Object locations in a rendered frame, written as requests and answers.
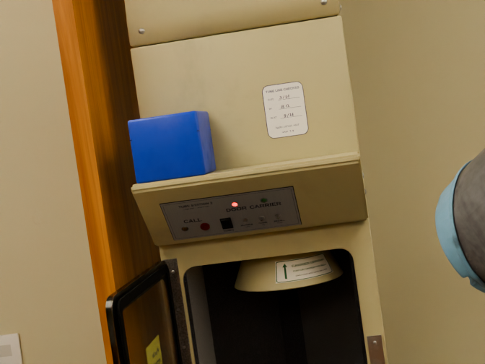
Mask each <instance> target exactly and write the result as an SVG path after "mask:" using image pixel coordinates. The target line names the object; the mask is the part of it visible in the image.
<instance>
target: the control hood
mask: <svg viewBox="0 0 485 364"><path fill-rule="evenodd" d="M363 178H364V173H363V172H362V165H361V159H360V154H359V153H357V152H347V153H342V154H336V155H326V156H320V157H311V158H305V159H299V160H289V161H284V162H273V163H268V164H262V165H252V166H247V167H241V168H231V169H226V170H215V171H213V172H210V173H207V174H205V175H198V176H192V177H187V178H176V179H171V180H166V181H155V182H150V183H137V184H134V185H133V187H131V192H132V194H133V196H134V198H135V200H136V203H137V205H138V208H139V210H140V212H141V215H142V217H143V219H144V221H145V224H146V226H147V228H148V231H149V233H150V235H151V237H152V240H153V242H154V244H155V245H156V246H167V245H172V244H179V243H190V242H196V241H207V240H213V239H219V238H230V237H236V236H242V235H252V234H259V233H270V232H276V231H282V230H293V229H299V228H310V227H316V226H322V225H332V224H339V223H345V222H356V221H362V220H367V218H368V212H367V203H366V196H365V191H364V181H363ZM288 186H293V187H294V193H295V196H296V200H297V206H298V209H299V213H300V218H301V222H302V224H301V225H293V226H286V227H275V228H269V229H263V230H252V231H246V232H240V233H230V234H224V235H213V236H206V237H200V238H189V239H184V240H174V239H173V237H172V234H171V232H170V229H169V227H168V225H167V222H166V219H165V216H164V215H163V213H162V210H161V207H160V204H162V203H168V202H178V201H184V200H190V199H200V198H206V197H212V196H222V195H228V194H238V193H244V192H250V191H260V190H266V189H277V188H282V187H288Z"/></svg>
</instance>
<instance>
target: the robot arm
mask: <svg viewBox="0 0 485 364"><path fill-rule="evenodd" d="M435 225H436V230H437V236H438V238H439V241H440V245H441V246H442V250H443V251H444V253H445V255H446V257H447V259H448V261H449V262H450V263H451V265H452V266H453V268H454V269H455V270H456V272H457V273H458V274H459V275H460V276H461V277H462V278H465V277H468V278H469V280H470V284H471V286H473V287H474V288H476V289H477V290H479V291H481V292H483V293H485V148H484V149H483V150H482V151H481V152H480V153H479V154H478V155H477V156H476V157H475V158H474V159H473V160H471V161H469V162H467V163H466V164H465V165H464V166H463V167H462V168H461V169H460V170H459V171H458V172H457V174H456V176H455V178H454V179H453V180H452V182H451V183H450V184H449V185H448V186H447V187H446V188H445V190H444V191H443V192H442V193H441V195H440V197H439V201H438V204H437V207H436V211H435Z"/></svg>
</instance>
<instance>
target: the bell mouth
mask: <svg viewBox="0 0 485 364"><path fill-rule="evenodd" d="M343 273H344V272H343V270H342V269H341V267H340V266H339V264H338V262H337V260H336V259H335V258H334V256H333V254H332V253H331V251H330V250H326V251H315V252H309V253H297V254H291V255H285V256H274V257H267V258H261V259H250V260H244V261H241V264H240V268H239V272H238V274H237V279H236V282H235V288H236V289H237V290H241V291H246V292H268V291H277V290H290V289H295V288H300V287H307V286H311V285H317V284H320V283H324V282H328V281H331V280H334V279H336V278H338V277H340V276H341V275H342V274H343Z"/></svg>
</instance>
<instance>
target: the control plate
mask: <svg viewBox="0 0 485 364"><path fill-rule="evenodd" d="M262 198H267V199H268V201H267V202H266V203H262V202H261V199H262ZM232 202H237V203H238V206H237V207H233V206H232V205H231V203H232ZM160 207H161V210H162V213H163V215H164V216H165V219H166V222H167V225H168V227H169V229H170V232H171V234H172V237H173V239H174V241H178V240H184V239H189V238H200V237H206V236H213V235H224V234H230V233H240V232H246V231H252V230H263V229H269V228H280V227H286V226H293V225H301V224H302V222H301V218H300V213H299V209H298V206H297V200H296V196H295V193H294V187H293V186H288V187H282V188H272V189H266V190H260V191H250V192H244V193H238V194H228V195H222V196H212V197H206V198H200V199H190V200H184V201H174V202H168V203H162V204H160ZM276 214H280V215H281V217H280V218H279V219H277V218H276V217H275V215H276ZM260 216H264V217H265V219H264V220H263V221H260V220H259V217H260ZM228 217H230V218H231V221H232V224H233V228H229V229H223V228H222V224H221V222H220V219H222V218H228ZM244 218H248V222H247V223H244V222H243V219H244ZM202 223H208V224H209V225H210V228H209V229H208V230H202V229H201V228H200V226H201V224H202ZM184 226H186V227H188V230H187V231H183V230H182V229H181V228H182V227H184Z"/></svg>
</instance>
